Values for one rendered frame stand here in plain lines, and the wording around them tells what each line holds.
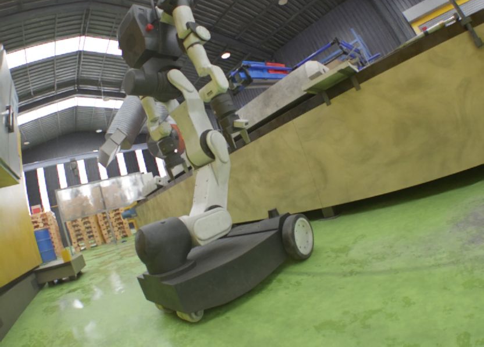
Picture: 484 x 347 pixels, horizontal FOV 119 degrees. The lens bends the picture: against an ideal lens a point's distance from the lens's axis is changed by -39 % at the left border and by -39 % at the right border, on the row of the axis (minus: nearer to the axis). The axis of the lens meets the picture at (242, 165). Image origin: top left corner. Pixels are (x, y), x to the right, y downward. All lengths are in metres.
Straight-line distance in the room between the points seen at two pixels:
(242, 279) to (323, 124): 1.02
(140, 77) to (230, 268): 0.80
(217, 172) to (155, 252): 0.44
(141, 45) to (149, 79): 0.19
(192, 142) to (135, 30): 0.60
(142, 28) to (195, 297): 1.09
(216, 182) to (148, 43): 0.70
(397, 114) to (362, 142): 0.26
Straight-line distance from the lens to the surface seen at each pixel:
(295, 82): 1.57
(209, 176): 0.99
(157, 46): 1.14
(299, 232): 1.01
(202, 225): 0.85
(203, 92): 0.96
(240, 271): 0.79
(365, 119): 1.34
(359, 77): 1.37
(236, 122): 0.88
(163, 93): 1.07
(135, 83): 0.99
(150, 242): 0.78
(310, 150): 1.51
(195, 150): 1.04
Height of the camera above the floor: 0.38
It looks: 6 degrees up
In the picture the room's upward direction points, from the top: 18 degrees counter-clockwise
